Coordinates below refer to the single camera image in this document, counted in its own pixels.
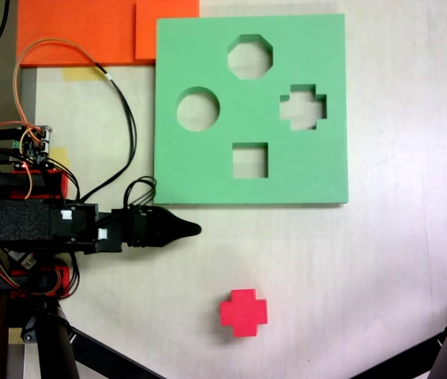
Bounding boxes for red cross columnar block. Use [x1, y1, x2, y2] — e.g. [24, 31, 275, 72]
[219, 288, 269, 339]

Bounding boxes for green shape hole board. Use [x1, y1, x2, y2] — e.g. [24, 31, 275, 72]
[152, 13, 350, 208]

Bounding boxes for small orange flat block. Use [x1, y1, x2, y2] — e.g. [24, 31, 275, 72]
[134, 0, 201, 62]

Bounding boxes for large orange flat block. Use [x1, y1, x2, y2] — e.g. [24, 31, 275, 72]
[15, 0, 157, 68]

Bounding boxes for red and black table clamp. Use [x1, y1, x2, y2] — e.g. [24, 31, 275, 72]
[9, 265, 71, 298]
[9, 168, 69, 201]

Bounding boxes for small yellow tape piece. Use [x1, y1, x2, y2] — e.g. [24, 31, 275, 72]
[51, 147, 69, 170]

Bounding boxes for black board with white sticker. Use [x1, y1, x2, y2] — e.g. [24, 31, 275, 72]
[7, 250, 39, 272]

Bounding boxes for circuit board with green terminal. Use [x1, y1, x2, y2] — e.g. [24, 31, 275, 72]
[11, 125, 55, 171]

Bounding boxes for black tripod brace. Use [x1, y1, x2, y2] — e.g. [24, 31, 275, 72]
[68, 326, 167, 379]
[348, 333, 446, 379]

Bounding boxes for wide yellow tape strip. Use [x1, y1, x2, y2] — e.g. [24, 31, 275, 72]
[62, 66, 105, 83]

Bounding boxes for black motor cable loop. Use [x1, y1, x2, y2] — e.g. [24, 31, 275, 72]
[122, 175, 158, 211]

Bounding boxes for long black wire pair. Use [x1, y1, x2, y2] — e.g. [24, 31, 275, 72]
[77, 62, 139, 205]

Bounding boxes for thin orange wire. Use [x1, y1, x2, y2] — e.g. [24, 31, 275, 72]
[12, 37, 109, 201]

